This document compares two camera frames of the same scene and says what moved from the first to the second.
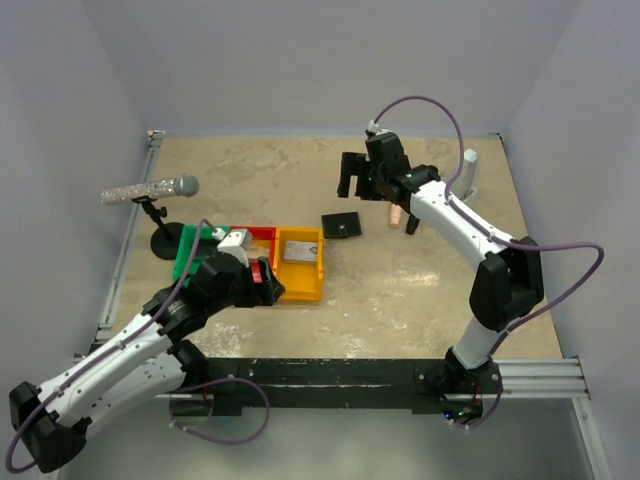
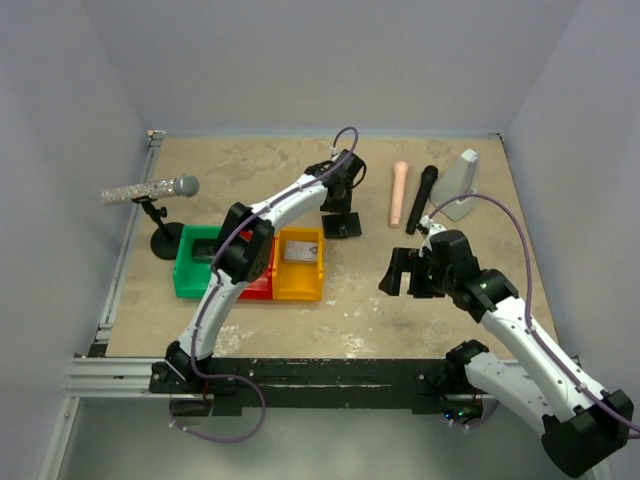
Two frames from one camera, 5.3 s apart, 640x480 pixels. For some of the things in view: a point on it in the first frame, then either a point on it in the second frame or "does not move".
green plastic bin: (186, 248) does not move
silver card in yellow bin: (300, 250) does not move
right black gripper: (351, 166) -> (400, 261)
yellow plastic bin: (301, 279) does not move
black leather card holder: (341, 225) does not move
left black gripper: (256, 295) -> (344, 208)
